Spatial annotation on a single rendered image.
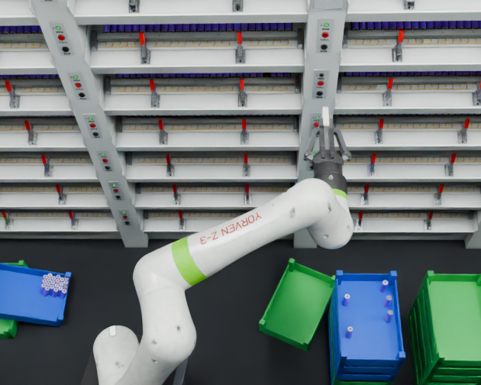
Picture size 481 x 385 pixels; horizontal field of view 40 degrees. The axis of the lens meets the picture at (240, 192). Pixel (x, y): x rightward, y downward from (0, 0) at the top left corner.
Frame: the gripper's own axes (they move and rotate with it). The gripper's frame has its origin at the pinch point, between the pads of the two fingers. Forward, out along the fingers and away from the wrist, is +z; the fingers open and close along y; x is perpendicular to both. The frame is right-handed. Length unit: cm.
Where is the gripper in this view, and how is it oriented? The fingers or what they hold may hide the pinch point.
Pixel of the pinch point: (325, 119)
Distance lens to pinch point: 188.7
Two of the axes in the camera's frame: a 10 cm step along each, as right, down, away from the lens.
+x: -0.2, -5.5, -8.4
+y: 10.0, 0.2, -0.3
